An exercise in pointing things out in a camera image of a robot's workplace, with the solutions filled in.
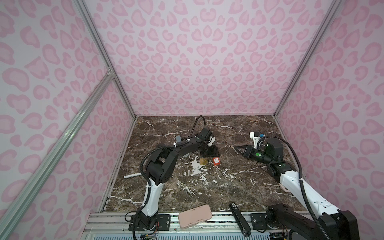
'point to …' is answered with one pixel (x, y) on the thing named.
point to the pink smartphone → (192, 217)
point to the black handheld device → (242, 223)
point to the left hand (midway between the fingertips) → (218, 153)
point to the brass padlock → (203, 161)
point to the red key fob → (216, 161)
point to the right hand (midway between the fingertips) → (236, 147)
